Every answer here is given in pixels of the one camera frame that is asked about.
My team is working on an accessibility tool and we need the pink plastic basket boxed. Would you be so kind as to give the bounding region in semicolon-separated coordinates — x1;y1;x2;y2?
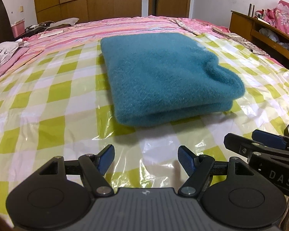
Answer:
11;18;25;38

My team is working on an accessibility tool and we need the wooden side desk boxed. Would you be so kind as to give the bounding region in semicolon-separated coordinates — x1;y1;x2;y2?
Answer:
229;11;289;69

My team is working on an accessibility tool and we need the grey cushion on nightstand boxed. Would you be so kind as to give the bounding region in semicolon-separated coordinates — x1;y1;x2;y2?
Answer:
49;17;79;28

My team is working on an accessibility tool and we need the pink striped bedspread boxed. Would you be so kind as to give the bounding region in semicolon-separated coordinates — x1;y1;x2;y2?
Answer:
0;15;230;82

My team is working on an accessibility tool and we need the teal fuzzy flower sweater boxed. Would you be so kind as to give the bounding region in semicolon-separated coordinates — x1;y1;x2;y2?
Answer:
101;33;245;127

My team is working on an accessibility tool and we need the white paper box on bed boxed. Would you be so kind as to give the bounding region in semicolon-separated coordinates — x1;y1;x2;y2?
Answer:
39;29;64;39

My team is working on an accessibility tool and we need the green white checked plastic sheet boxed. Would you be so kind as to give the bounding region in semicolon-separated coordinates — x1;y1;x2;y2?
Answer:
0;33;289;219

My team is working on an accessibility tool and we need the grey pillow with pink dots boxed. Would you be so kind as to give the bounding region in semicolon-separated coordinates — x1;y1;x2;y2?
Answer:
0;41;29;74

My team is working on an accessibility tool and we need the brown wooden wardrobe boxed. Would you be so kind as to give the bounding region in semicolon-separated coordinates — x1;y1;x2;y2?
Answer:
34;0;141;23

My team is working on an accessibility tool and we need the metal thermos bottle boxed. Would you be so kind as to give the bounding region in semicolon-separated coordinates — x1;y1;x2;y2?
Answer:
248;4;255;17

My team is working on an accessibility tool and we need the pink floral bedding pile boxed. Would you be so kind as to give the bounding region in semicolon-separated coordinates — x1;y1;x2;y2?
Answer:
255;0;289;35

